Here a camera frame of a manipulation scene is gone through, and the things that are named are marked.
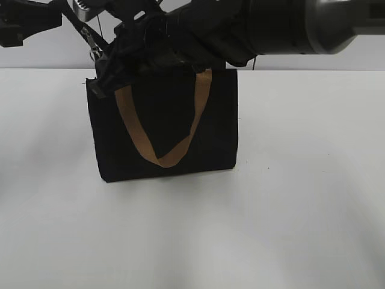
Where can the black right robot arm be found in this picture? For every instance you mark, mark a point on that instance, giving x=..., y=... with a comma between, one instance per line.
x=201, y=35

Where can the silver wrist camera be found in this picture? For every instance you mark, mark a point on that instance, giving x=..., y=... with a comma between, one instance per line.
x=83, y=12

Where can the black tote bag tan handles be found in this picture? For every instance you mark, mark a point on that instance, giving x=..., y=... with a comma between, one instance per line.
x=166, y=125

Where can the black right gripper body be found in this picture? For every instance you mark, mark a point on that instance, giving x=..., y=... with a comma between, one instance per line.
x=157, y=44

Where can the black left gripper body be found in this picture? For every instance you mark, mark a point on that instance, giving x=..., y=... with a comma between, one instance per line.
x=22, y=19

